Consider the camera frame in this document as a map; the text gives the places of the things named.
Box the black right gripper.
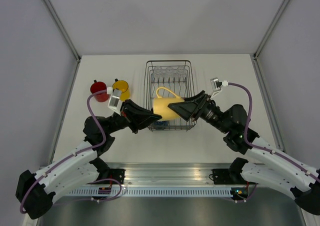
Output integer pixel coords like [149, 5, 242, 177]
[168, 90, 230, 134]

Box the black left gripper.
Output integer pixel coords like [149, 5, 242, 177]
[105, 98, 163, 135]

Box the pale yellow mug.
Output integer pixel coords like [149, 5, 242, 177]
[153, 87, 185, 122]

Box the yellow mug black handle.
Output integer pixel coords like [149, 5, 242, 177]
[112, 78, 131, 102]

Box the red mug black handle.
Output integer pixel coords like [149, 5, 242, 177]
[90, 79, 110, 103]

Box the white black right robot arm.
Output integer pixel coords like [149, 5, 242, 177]
[168, 91, 320, 216]

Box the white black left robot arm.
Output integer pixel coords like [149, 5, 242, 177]
[15, 99, 162, 220]

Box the clear glass right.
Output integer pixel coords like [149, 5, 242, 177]
[176, 65, 186, 78]

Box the clear glass left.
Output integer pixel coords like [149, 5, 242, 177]
[153, 66, 163, 78]

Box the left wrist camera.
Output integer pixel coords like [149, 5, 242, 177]
[107, 87, 123, 115]

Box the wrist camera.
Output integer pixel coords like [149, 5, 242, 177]
[210, 77, 229, 99]
[107, 87, 123, 115]

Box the blue mug black handle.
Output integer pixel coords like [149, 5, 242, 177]
[153, 120, 168, 127]

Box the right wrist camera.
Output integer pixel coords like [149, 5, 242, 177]
[210, 77, 229, 99]

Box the black wire dish rack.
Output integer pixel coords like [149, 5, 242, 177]
[143, 59, 196, 132]

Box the aluminium mounting rail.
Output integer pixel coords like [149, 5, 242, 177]
[37, 162, 308, 187]

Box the white slotted cable duct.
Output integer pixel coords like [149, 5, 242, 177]
[67, 186, 232, 198]

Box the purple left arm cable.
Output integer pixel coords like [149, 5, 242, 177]
[19, 89, 110, 214]

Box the left aluminium frame post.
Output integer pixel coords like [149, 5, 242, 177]
[33, 0, 82, 62]

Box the aluminium frame post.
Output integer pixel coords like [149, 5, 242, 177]
[33, 0, 82, 62]
[251, 0, 292, 61]

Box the right aluminium frame post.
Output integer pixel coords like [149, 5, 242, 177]
[251, 0, 292, 61]

